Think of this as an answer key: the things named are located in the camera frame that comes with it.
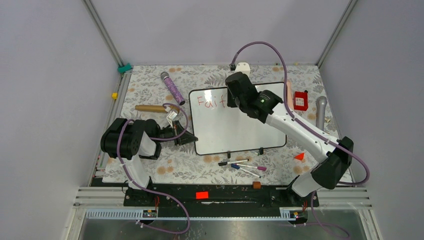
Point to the gold toy microphone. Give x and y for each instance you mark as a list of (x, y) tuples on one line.
[(156, 108)]

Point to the peach cylinder toy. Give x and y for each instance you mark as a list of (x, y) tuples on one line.
[(290, 101)]

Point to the yellow small cube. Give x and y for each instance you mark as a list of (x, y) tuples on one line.
[(114, 95)]

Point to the red small box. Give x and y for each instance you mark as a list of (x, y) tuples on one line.
[(300, 100)]

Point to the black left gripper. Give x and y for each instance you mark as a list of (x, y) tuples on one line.
[(186, 138)]

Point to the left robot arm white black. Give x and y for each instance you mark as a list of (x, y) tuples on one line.
[(131, 141)]

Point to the aluminium frame post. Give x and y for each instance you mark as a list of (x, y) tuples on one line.
[(92, 11), (336, 32)]

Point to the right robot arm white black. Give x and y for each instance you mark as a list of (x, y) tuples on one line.
[(332, 154)]

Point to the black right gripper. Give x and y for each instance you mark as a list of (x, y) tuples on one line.
[(230, 103)]

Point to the floral table mat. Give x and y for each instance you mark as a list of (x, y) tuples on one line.
[(180, 164)]

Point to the right aluminium frame post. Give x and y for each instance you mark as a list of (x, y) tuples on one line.
[(336, 32)]

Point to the slotted cable duct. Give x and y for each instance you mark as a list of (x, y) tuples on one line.
[(151, 215)]

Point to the pink cap whiteboard marker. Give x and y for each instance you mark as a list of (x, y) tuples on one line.
[(261, 168)]

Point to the white whiteboard black frame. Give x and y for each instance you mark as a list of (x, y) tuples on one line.
[(221, 129)]

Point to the blue cap whiteboard marker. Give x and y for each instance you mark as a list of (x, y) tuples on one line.
[(235, 166)]

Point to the red tape patch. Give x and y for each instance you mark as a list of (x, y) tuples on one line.
[(201, 195)]

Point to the orange red cone piece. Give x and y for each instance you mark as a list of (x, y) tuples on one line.
[(300, 156)]

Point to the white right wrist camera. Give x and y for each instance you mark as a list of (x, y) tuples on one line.
[(243, 67)]

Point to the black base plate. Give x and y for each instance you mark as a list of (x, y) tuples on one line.
[(224, 200)]

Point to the silver toy microphone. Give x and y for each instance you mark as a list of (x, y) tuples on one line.
[(321, 104)]

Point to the black cap whiteboard marker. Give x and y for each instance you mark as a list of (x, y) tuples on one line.
[(224, 163)]

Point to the purple glitter toy microphone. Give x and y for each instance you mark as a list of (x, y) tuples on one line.
[(165, 77)]

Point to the left aluminium frame post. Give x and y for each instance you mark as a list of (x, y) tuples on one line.
[(92, 11)]

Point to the teal corner clip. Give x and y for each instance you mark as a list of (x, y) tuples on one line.
[(123, 69)]

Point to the brown small block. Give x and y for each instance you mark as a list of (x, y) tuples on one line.
[(256, 185)]

